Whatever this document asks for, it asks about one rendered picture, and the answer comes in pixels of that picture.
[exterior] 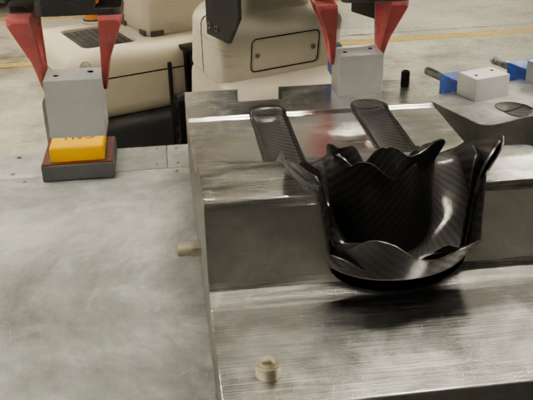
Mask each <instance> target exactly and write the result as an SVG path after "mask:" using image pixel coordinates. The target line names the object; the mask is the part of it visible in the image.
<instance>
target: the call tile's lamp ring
mask: <svg viewBox="0 0 533 400"><path fill-rule="evenodd" d="M106 138H107V139H109V143H108V150H107V157H106V159H101V160H79V161H67V162H55V163H49V160H50V153H49V148H50V145H51V142H52V140H50V141H49V142H48V146H47V150H46V153H45V155H44V160H43V163H42V165H41V167H43V166H55V165H68V164H79V163H102V162H113V147H114V140H115V136H112V137H106Z"/></svg>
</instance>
